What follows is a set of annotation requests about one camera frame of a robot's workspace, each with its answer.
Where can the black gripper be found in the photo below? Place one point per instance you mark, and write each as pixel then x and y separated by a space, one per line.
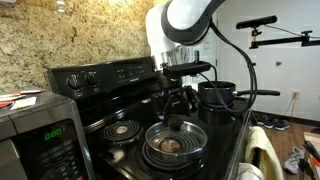
pixel 170 86

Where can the glass lid with black knob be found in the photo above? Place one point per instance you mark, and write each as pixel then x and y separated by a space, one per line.
pixel 176 140

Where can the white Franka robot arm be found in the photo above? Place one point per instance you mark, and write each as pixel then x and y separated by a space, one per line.
pixel 180 23

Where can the black electric stove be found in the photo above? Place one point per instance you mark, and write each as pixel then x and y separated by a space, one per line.
pixel 213 140

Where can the small coil stove burner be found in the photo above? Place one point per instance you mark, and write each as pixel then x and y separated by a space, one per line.
pixel 121 130

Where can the large coil stove burner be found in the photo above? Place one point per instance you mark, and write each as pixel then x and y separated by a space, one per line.
pixel 150 160

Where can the dark sneaker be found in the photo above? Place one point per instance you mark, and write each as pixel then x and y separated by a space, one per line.
pixel 270 123
pixel 282 125

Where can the white hanging towel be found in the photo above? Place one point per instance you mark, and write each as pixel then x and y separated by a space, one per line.
pixel 248 171

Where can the yellow hanging towel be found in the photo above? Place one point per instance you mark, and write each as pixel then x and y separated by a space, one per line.
pixel 265 150

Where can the grey white sneaker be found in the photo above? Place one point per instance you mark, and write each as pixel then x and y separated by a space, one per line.
pixel 293 161

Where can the stainless steel microwave oven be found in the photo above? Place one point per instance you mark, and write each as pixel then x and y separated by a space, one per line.
pixel 43 143

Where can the wooden work table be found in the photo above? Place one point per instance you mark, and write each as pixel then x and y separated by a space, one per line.
pixel 311 150

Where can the red white paper strip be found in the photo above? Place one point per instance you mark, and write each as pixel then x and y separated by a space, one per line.
pixel 30 91

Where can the white paper card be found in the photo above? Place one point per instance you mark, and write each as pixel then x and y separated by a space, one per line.
pixel 23 103

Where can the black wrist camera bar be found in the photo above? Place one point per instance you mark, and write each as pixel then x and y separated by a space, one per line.
pixel 186 69

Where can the black stereo camera bar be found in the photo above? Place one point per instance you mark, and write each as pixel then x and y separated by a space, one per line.
pixel 258 21

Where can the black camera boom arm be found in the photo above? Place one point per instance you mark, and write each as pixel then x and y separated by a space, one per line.
pixel 283 40

